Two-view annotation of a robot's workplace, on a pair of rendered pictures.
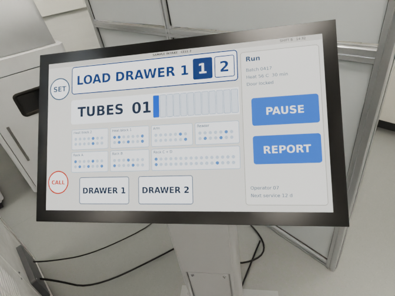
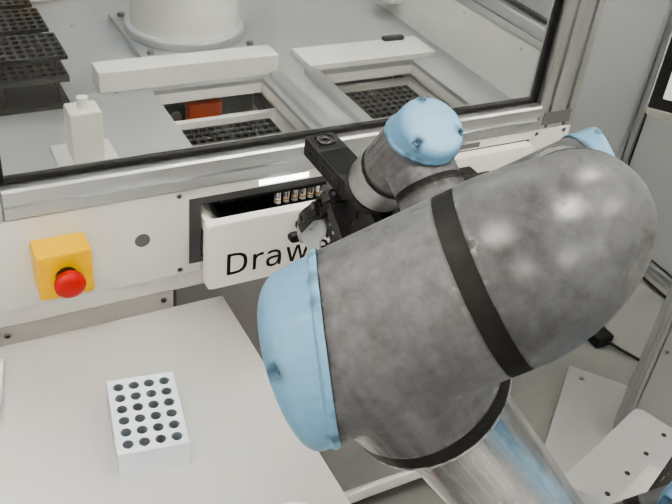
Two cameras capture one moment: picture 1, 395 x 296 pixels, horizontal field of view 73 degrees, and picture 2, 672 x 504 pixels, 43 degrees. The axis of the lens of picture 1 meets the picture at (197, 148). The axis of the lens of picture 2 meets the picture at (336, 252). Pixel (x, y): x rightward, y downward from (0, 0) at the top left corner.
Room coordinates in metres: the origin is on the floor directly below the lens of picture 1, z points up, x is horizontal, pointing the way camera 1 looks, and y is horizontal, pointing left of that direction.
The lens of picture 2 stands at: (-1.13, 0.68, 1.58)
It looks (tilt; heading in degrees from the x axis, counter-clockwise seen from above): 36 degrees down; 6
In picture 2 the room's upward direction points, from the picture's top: 7 degrees clockwise
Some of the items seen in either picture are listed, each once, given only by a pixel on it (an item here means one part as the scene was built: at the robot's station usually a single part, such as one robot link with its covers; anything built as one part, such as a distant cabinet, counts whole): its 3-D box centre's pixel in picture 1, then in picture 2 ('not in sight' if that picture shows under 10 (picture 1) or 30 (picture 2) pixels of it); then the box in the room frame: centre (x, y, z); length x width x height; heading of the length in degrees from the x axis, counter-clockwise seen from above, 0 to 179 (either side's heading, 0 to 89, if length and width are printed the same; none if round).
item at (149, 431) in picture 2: not in sight; (147, 421); (-0.45, 0.96, 0.78); 0.12 x 0.08 x 0.04; 29
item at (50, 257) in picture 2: not in sight; (63, 267); (-0.30, 1.13, 0.88); 0.07 x 0.05 x 0.07; 128
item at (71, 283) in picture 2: not in sight; (69, 281); (-0.33, 1.11, 0.88); 0.04 x 0.03 x 0.04; 128
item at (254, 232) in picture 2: not in sight; (299, 236); (-0.13, 0.84, 0.87); 0.29 x 0.02 x 0.11; 128
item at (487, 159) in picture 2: not in sight; (455, 183); (0.10, 0.63, 0.87); 0.29 x 0.02 x 0.11; 128
